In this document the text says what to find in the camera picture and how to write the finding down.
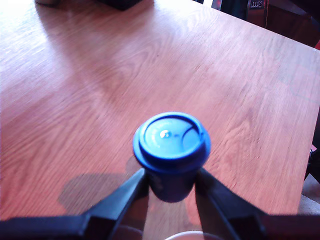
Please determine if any black plant tray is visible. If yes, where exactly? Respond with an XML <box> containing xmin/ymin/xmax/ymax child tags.
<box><xmin>96</xmin><ymin>0</ymin><xmax>141</xmax><ymax>12</ymax></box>

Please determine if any blue coffee capsule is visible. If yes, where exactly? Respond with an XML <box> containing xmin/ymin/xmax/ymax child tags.
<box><xmin>132</xmin><ymin>111</ymin><xmax>212</xmax><ymax>204</ymax></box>

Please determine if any dark box with label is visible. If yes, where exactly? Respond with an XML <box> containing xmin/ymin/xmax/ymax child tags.
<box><xmin>245</xmin><ymin>0</ymin><xmax>268</xmax><ymax>28</ymax></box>

